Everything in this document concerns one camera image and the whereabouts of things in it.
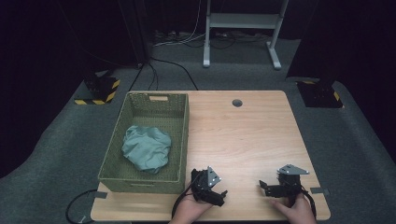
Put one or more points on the white metal stand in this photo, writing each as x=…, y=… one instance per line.
x=243, y=21

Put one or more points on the grey tape strip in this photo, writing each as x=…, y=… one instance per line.
x=319, y=191
x=100, y=194

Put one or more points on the teal cloth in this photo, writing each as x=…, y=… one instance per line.
x=146, y=149

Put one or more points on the dark stand column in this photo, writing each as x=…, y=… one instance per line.
x=135, y=31

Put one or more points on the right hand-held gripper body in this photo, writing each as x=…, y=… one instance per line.
x=291, y=182

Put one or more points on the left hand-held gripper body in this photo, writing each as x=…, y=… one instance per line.
x=204, y=183

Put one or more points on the person's left hand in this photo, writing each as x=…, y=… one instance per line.
x=190, y=210

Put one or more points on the black base with hazard stripes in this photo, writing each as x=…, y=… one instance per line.
x=101, y=88
x=320, y=95

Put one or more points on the person's right hand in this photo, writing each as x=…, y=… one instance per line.
x=297, y=211

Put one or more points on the green woven basket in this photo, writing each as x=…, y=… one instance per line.
x=176, y=130

